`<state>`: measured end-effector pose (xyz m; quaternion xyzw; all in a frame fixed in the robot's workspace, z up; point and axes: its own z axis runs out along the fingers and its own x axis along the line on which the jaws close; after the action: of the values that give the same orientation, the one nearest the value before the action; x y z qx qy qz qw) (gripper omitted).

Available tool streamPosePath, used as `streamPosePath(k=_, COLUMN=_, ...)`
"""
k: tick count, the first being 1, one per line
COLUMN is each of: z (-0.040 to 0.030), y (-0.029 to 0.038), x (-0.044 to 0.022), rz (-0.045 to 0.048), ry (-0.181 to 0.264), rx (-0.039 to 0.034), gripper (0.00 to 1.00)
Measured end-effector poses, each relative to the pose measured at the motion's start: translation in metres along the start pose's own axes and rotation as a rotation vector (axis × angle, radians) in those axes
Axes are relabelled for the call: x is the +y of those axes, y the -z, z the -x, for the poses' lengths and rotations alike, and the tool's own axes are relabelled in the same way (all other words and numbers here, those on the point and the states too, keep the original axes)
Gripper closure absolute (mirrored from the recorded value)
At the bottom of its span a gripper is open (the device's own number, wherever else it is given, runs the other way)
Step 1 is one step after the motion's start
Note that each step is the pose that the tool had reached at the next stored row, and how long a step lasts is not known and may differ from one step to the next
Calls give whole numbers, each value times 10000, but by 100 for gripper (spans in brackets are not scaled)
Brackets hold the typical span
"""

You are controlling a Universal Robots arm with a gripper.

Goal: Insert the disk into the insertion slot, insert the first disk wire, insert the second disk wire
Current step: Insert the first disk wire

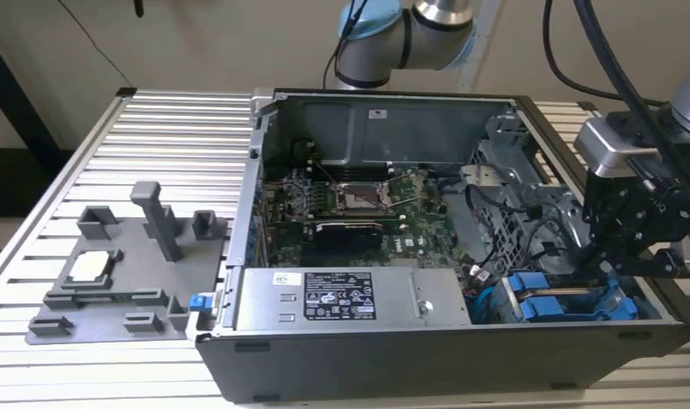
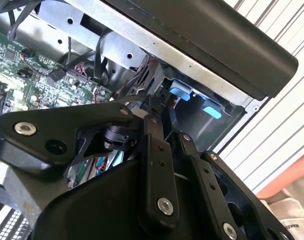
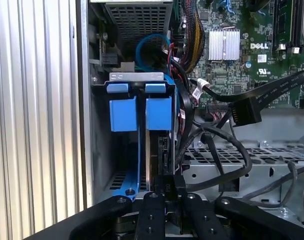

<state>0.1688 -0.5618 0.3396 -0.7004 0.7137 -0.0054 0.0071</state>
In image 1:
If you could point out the thin metal locking lever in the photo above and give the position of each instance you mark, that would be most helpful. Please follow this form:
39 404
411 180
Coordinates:
324 171

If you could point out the green motherboard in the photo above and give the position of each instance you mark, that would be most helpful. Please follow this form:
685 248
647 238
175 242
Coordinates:
418 230

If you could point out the blue case latch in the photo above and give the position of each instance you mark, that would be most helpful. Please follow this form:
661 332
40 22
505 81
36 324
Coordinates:
199 304

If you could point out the silver CPU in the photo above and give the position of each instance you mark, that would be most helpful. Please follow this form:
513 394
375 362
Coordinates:
91 266

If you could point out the CPU socket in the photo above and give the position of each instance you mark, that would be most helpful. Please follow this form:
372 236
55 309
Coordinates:
360 197

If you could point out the hard disk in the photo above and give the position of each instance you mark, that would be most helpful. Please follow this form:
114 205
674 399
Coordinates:
529 282

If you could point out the silver power supply unit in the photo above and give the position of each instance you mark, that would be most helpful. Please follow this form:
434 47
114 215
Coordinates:
390 298

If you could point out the black RAM slots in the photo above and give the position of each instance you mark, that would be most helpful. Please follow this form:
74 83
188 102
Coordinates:
355 170

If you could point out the black open PC case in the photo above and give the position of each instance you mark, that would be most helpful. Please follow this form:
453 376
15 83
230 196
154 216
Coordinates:
378 366

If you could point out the black graphics card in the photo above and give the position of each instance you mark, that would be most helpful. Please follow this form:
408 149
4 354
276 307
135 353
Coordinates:
347 234

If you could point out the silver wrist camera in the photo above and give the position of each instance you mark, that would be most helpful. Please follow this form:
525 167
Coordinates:
606 145

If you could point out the small black hanging object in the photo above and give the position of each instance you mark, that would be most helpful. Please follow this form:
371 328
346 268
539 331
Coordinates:
140 7

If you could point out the grey metal disk bay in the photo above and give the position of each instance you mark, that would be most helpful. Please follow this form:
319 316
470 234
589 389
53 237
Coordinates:
503 204

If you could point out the black furniture frame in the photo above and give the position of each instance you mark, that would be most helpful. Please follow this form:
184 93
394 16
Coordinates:
15 106

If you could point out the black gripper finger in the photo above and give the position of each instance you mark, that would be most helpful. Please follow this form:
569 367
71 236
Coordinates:
593 257
659 263

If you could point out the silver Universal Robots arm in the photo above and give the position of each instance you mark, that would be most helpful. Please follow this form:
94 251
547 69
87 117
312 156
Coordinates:
372 51

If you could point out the grey parts rack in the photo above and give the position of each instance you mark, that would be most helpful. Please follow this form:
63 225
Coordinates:
128 272

